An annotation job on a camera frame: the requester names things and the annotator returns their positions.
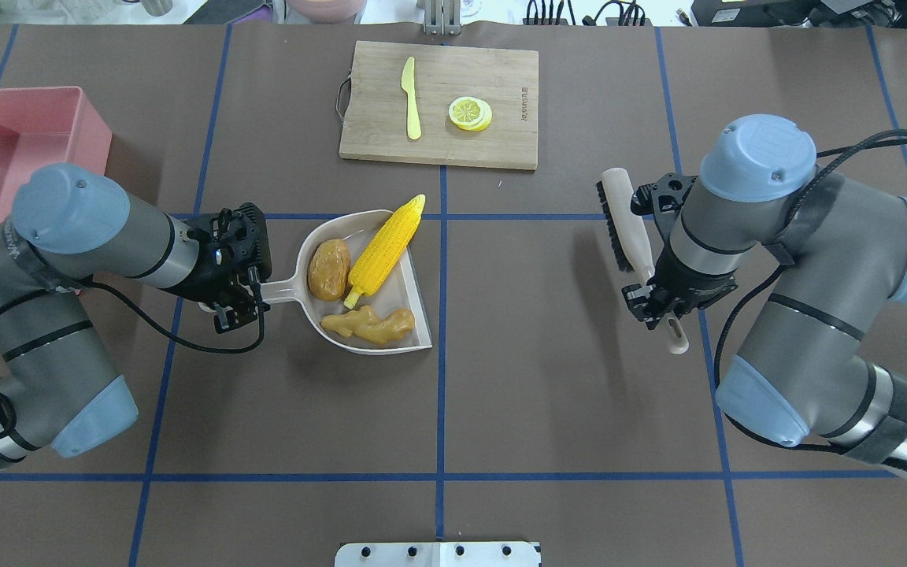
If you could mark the yellow plastic knife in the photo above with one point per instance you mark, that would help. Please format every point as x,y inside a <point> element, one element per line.
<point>408,85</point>

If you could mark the black power strip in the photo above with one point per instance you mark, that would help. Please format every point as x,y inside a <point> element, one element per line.
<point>549,13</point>

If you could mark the yellow toy lemon slice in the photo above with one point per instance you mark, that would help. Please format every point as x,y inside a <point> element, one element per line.
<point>470,114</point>

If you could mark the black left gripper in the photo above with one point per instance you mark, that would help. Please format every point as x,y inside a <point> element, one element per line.
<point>203,281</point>

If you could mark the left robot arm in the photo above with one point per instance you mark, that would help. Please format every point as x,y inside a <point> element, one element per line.
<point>62,389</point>

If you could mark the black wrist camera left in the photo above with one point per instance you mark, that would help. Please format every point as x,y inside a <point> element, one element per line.
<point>241,235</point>

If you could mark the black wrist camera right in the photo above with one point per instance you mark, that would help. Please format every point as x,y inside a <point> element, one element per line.
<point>662,200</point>

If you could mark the toy potato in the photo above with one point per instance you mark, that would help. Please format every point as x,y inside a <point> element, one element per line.
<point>328,270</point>

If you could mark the beige plastic dustpan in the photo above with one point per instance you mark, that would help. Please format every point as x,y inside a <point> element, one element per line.
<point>400,290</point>

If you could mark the beige hand brush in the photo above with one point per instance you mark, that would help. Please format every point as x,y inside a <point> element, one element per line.
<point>631,244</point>

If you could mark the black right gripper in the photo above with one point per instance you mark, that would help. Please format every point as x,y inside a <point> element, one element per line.
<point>692,285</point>

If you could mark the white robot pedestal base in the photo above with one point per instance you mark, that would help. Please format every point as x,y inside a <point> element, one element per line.
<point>488,553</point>

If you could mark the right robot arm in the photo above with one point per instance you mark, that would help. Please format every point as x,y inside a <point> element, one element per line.
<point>786,364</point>

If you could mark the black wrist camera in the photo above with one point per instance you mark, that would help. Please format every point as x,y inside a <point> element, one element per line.
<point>662,200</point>
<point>241,235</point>

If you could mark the toy ginger root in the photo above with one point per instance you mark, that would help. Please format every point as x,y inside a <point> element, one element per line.
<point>366,324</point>

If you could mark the pink plastic bin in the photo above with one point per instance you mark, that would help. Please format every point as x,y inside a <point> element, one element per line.
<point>44,126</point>

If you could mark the yellow toy corn cob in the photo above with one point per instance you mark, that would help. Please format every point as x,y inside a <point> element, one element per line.
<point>384,251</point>

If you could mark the aluminium frame post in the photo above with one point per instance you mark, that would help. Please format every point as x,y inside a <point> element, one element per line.
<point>441,17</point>

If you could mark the pink bowl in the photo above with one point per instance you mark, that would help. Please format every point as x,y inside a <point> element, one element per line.
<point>327,11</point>

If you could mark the wooden cutting board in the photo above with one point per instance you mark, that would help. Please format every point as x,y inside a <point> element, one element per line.
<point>373,126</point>

